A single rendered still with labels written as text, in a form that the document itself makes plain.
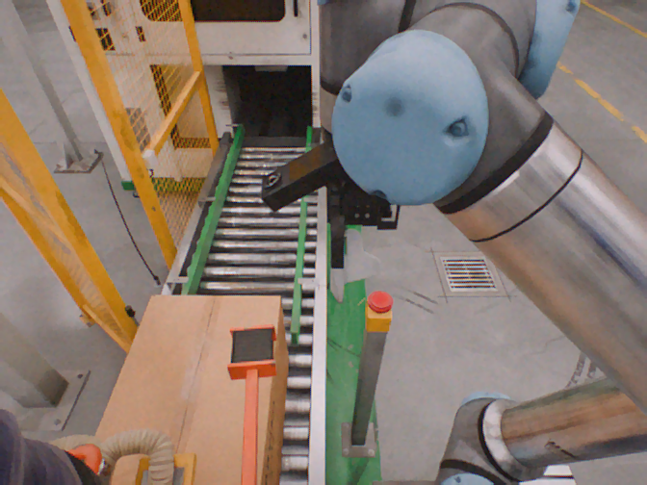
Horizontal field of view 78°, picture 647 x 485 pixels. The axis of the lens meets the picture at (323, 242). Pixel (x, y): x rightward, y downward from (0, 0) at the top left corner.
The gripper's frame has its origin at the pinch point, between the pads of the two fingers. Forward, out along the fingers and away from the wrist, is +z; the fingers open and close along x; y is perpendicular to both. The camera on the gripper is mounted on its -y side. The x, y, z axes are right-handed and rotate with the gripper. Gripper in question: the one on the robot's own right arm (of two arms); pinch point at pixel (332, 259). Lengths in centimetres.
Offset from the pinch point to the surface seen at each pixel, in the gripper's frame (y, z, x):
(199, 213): -64, 92, 121
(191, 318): -40, 57, 31
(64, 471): -29.0, 7.2, -23.8
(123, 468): -45, 57, -9
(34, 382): -129, 127, 47
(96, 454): -36.5, 26.8, -15.8
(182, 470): -26.4, 38.1, -14.8
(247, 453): -13.1, 26.6, -16.0
